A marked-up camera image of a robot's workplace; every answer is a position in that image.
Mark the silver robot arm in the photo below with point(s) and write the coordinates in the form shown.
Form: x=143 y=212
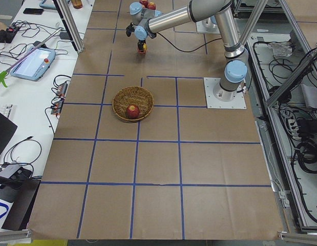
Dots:
x=148 y=23

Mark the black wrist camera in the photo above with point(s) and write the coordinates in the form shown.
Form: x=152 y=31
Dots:
x=129 y=29

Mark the woven wicker basket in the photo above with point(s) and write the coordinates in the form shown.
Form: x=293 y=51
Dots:
x=136 y=96

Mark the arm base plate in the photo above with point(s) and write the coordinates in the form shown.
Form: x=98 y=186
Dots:
x=217 y=98
x=207 y=27

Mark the black laptop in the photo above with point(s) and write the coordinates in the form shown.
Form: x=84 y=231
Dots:
x=7 y=130

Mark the orange usb hub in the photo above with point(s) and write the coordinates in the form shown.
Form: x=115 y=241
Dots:
x=62 y=89
x=57 y=108

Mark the red yellow apple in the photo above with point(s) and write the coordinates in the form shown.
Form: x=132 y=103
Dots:
x=145 y=50

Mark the aluminium frame post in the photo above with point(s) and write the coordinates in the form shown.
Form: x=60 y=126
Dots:
x=69 y=24

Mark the white keyboard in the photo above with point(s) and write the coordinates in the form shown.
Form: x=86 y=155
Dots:
x=8 y=110

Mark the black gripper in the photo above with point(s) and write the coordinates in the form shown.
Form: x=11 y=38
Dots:
x=141 y=42

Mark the blue teach pendant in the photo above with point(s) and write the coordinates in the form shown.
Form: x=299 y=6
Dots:
x=35 y=65
x=47 y=4

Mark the brown drink bottle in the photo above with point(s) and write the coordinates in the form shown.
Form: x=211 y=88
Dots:
x=77 y=4

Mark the dark red apple in basket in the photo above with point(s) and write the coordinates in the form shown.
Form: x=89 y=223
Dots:
x=132 y=111

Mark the black smartphone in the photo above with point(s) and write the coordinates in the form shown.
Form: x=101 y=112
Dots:
x=33 y=11

